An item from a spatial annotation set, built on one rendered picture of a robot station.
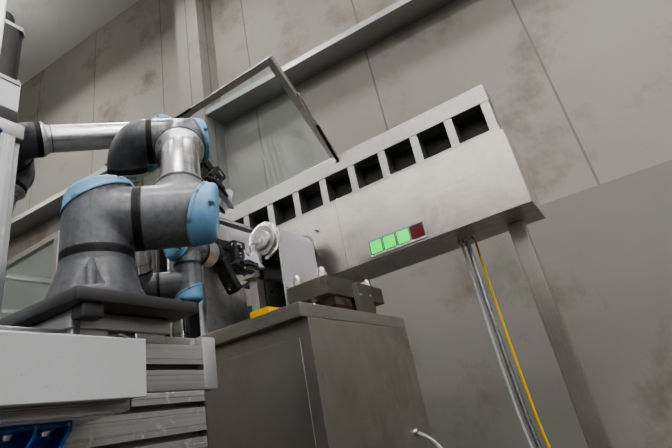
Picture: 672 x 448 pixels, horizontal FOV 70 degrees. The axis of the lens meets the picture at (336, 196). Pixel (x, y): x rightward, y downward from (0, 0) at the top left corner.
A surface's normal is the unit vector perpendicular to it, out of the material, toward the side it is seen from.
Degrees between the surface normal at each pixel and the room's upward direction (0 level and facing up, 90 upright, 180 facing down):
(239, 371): 90
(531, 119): 90
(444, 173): 90
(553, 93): 90
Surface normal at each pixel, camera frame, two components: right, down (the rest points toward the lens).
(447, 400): -0.48, -0.29
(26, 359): 0.86, -0.36
